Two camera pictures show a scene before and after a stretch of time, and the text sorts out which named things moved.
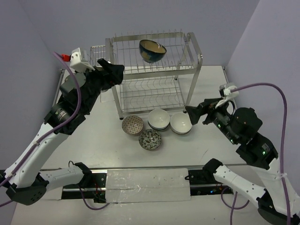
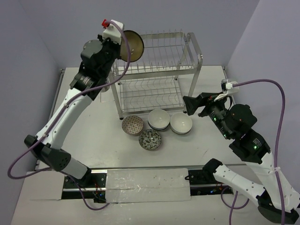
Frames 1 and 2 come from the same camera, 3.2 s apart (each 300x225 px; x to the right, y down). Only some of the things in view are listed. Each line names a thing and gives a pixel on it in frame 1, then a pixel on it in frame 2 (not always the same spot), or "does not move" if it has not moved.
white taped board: (147, 185) does not move
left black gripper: (103, 76) to (115, 47)
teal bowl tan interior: (151, 51) to (136, 45)
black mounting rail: (95, 188) does not move
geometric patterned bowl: (132, 124) does not move
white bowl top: (158, 119) does not move
